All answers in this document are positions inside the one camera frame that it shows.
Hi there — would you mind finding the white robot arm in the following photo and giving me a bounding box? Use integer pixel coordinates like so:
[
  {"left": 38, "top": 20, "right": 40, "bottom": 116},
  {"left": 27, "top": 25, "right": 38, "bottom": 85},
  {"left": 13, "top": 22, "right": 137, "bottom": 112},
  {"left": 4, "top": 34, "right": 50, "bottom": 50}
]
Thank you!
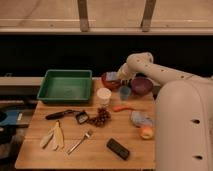
[{"left": 118, "top": 52, "right": 213, "bottom": 171}]

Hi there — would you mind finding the red bowl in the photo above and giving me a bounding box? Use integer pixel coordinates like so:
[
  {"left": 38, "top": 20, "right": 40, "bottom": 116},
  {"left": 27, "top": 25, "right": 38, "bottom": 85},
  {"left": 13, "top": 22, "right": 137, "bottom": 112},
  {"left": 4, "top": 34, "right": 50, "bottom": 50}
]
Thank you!
[{"left": 101, "top": 73, "right": 120, "bottom": 91}]

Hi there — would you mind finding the purple bowl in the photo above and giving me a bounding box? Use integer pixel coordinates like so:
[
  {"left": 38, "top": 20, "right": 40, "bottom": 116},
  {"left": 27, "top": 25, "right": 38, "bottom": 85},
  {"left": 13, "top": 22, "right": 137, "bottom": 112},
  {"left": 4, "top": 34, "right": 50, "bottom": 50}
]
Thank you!
[{"left": 131, "top": 77, "right": 153, "bottom": 96}]

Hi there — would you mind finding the small blue cup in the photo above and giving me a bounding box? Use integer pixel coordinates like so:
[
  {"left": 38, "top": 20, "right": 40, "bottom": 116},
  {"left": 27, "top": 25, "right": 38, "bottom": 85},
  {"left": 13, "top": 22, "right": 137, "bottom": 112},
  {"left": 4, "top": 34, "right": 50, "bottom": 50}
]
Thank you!
[{"left": 119, "top": 86, "right": 131, "bottom": 100}]

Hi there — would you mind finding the white paper cup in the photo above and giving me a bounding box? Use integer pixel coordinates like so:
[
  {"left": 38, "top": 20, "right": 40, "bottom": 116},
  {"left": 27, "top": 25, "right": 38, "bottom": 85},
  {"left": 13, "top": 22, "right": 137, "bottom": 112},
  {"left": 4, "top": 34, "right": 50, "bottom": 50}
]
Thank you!
[{"left": 97, "top": 88, "right": 112, "bottom": 106}]

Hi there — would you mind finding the orange carrot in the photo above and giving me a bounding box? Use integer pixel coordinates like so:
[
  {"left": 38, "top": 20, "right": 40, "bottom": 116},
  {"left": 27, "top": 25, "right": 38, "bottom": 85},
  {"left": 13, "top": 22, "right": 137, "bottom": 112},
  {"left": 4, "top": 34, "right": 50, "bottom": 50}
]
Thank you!
[{"left": 112, "top": 105, "right": 134, "bottom": 112}]

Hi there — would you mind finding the bunch of dark grapes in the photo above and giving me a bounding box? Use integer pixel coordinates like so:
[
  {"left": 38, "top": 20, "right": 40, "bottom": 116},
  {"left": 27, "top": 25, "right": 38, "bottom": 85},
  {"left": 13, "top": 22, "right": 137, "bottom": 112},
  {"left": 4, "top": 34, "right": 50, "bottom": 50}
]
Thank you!
[{"left": 88, "top": 108, "right": 111, "bottom": 127}]

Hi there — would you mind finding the blue grey cloth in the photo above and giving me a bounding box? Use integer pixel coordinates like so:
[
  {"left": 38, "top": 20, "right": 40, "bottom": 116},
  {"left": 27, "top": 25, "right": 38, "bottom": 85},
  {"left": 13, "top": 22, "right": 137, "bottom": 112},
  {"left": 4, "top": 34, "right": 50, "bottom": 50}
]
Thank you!
[{"left": 130, "top": 110, "right": 153, "bottom": 127}]

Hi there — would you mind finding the green plastic tray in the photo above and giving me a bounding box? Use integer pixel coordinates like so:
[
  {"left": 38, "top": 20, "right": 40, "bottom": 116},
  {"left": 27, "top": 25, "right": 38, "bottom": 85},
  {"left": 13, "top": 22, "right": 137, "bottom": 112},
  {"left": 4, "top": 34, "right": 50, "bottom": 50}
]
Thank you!
[{"left": 37, "top": 69, "right": 92, "bottom": 104}]

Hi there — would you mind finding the small black box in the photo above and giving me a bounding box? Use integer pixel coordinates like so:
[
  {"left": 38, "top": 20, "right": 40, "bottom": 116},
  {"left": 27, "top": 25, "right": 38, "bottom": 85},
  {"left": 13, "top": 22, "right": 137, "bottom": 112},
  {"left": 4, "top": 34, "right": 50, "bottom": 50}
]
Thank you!
[{"left": 75, "top": 112, "right": 89, "bottom": 124}]

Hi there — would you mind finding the orange apple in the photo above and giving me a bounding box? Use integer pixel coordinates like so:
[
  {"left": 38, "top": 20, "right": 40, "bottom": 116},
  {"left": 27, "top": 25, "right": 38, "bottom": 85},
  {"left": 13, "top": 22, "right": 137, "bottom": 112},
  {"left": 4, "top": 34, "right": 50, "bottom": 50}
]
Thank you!
[{"left": 139, "top": 126, "right": 154, "bottom": 140}]

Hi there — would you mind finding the black remote control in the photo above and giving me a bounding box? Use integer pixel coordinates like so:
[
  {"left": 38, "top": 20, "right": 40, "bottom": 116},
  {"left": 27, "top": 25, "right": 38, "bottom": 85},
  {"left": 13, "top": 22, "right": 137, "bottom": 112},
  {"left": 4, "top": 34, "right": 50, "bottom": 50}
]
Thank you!
[{"left": 107, "top": 138, "right": 130, "bottom": 160}]

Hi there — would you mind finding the silver fork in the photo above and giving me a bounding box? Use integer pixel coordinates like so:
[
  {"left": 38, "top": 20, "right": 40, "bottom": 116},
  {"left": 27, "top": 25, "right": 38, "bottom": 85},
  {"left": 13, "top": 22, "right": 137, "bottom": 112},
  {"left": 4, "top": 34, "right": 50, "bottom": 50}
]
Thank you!
[{"left": 66, "top": 130, "right": 93, "bottom": 155}]

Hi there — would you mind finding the blue object at left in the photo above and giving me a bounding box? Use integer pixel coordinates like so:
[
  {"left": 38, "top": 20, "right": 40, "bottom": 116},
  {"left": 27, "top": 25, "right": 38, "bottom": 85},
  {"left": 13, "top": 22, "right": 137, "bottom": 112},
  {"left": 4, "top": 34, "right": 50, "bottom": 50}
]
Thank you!
[{"left": 0, "top": 110, "right": 22, "bottom": 126}]

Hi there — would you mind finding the black handled peeler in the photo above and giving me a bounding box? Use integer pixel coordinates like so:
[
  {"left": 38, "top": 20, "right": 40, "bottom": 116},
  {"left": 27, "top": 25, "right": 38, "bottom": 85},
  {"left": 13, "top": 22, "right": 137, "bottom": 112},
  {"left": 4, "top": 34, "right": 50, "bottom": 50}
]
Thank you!
[{"left": 45, "top": 110, "right": 80, "bottom": 120}]

